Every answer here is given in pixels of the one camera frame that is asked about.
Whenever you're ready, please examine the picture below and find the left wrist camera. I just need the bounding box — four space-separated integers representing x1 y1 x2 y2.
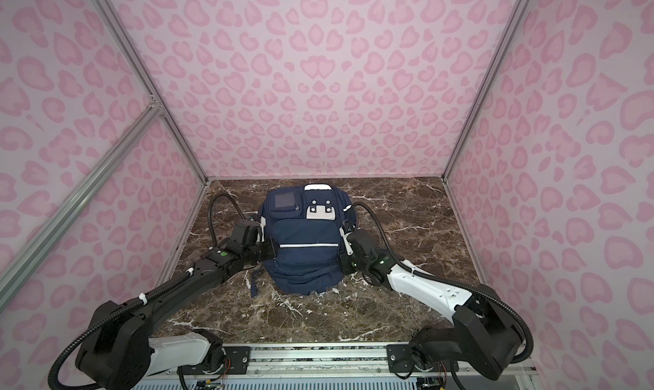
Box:
255 216 267 242

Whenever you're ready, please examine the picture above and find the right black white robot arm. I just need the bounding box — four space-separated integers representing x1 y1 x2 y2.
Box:
341 202 535 383

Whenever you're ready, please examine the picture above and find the navy blue student backpack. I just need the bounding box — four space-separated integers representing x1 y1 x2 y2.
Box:
257 184 357 296

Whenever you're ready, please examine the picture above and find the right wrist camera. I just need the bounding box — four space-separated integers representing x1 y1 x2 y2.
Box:
339 221 354 256

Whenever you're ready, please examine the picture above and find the aluminium diagonal frame bar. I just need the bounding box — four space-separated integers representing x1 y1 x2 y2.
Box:
1 100 161 309

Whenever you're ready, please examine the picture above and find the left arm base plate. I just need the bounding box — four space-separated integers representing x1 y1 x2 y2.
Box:
181 346 251 376

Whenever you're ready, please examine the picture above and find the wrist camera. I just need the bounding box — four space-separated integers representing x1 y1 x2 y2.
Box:
339 221 354 256
255 216 267 242

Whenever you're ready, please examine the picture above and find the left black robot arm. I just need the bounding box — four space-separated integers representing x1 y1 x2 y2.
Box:
48 192 302 389

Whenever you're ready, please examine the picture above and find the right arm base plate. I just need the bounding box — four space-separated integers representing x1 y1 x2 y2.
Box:
385 343 459 376

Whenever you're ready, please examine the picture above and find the aluminium front rail frame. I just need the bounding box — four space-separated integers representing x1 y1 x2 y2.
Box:
131 334 543 389

